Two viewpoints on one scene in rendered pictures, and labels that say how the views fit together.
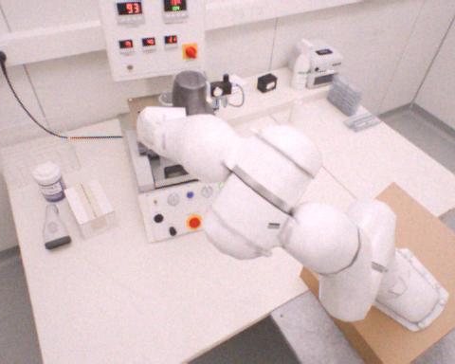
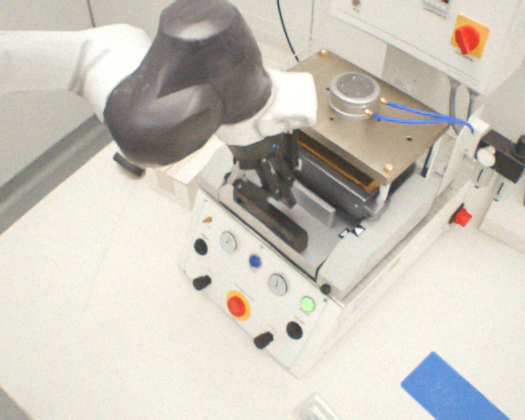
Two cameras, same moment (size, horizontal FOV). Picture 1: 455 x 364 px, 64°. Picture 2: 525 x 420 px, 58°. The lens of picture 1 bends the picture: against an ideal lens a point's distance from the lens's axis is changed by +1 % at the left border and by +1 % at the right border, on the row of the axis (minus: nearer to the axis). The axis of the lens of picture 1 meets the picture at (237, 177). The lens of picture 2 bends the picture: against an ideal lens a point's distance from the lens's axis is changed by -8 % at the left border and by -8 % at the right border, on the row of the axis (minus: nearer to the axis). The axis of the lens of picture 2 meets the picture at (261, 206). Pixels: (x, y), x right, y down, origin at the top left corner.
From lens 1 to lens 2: 0.76 m
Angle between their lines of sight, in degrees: 45
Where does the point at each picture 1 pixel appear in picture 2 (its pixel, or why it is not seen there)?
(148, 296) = (91, 309)
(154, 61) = (397, 14)
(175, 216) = (221, 269)
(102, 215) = (171, 177)
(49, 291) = (67, 199)
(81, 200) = not seen: hidden behind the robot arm
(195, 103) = (150, 65)
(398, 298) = not seen: outside the picture
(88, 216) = not seen: hidden behind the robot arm
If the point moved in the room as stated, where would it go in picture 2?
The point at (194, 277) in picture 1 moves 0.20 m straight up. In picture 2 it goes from (144, 359) to (119, 308)
